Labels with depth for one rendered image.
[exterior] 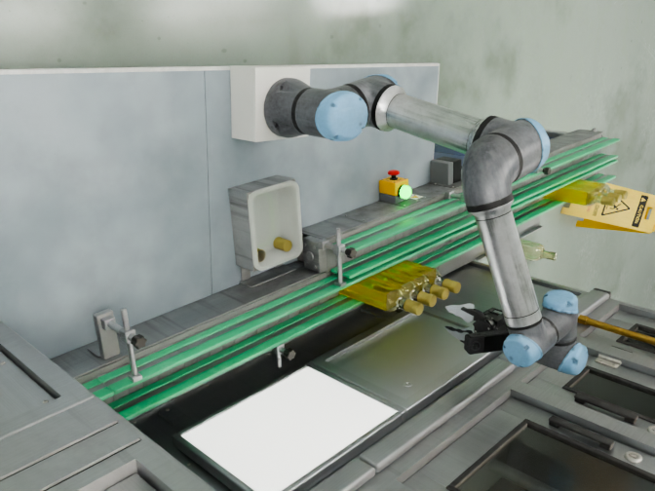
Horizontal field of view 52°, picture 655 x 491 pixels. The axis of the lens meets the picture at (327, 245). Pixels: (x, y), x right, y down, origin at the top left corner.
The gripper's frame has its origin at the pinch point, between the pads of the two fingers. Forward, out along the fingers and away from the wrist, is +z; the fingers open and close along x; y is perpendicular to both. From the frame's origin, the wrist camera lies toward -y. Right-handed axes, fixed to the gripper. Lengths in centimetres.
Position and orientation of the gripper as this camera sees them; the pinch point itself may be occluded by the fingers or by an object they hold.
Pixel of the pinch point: (447, 319)
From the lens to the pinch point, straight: 178.2
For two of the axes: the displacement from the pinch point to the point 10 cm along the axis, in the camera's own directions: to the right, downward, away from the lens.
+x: -0.5, -9.3, -3.6
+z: -7.1, -2.2, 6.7
